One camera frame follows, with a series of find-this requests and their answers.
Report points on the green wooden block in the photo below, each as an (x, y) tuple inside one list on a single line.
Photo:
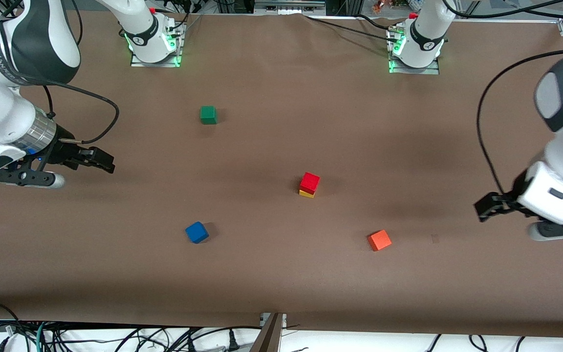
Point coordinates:
[(208, 115)]

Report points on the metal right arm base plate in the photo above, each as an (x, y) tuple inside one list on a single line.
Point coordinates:
[(176, 49)]

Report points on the brown beam under table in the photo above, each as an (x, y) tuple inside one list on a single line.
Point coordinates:
[(268, 340)]

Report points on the blue wooden block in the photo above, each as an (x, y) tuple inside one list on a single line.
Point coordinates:
[(197, 232)]

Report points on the yellow wooden block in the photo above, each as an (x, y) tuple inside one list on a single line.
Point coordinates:
[(306, 194)]

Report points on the black power plug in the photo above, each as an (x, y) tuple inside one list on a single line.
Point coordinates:
[(233, 342)]

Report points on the brown table cover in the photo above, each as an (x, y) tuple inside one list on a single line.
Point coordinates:
[(281, 274)]

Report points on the red wooden block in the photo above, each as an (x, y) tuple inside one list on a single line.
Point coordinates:
[(309, 182)]

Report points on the small metal bracket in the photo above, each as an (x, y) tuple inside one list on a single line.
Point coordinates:
[(284, 320)]

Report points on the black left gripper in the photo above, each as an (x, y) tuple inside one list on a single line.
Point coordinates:
[(507, 200)]

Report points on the orange wooden block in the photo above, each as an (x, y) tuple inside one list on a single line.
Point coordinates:
[(379, 240)]

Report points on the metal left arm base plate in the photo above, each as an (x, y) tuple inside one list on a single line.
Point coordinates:
[(433, 69)]

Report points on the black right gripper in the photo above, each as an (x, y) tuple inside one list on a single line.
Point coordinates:
[(63, 148)]

